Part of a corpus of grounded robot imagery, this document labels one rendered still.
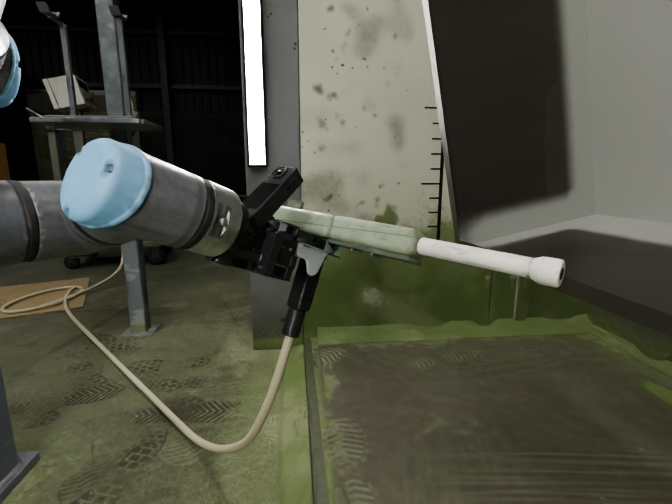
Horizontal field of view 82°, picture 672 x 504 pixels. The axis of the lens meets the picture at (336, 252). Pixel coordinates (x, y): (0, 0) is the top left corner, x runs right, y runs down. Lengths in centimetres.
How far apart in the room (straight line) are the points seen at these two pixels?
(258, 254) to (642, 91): 77
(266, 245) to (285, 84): 87
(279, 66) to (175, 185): 96
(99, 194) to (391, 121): 109
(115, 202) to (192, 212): 8
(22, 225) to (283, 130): 95
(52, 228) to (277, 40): 102
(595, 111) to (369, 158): 65
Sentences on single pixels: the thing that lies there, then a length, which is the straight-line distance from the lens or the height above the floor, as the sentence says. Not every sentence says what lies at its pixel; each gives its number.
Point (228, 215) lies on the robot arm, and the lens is 48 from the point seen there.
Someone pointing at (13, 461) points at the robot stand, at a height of 4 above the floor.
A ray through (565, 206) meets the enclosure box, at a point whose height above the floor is 55.
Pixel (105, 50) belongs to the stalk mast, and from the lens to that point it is 171.
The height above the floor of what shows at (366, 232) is 54.
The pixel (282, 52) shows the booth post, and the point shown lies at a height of 100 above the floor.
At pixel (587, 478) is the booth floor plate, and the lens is 100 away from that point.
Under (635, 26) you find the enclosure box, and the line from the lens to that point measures 99.
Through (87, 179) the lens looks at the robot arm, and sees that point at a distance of 45.
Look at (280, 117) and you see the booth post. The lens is 134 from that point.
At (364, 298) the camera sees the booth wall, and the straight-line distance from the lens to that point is 142.
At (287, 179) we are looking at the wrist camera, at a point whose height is 62.
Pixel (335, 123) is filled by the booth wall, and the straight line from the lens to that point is 134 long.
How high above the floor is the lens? 62
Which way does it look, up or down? 11 degrees down
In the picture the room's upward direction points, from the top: straight up
